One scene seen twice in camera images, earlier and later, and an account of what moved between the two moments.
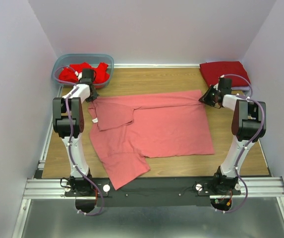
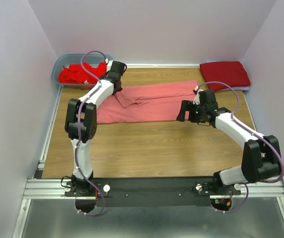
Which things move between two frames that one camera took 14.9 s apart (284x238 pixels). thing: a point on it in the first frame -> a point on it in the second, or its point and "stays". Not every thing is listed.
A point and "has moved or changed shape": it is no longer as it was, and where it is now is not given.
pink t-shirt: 127,130 has moved or changed shape
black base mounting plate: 155,192 stays
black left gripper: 92,97 -> 120,89
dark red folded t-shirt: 211,72 stays
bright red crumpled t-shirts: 71,73 stays
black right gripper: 204,98 -> 188,105
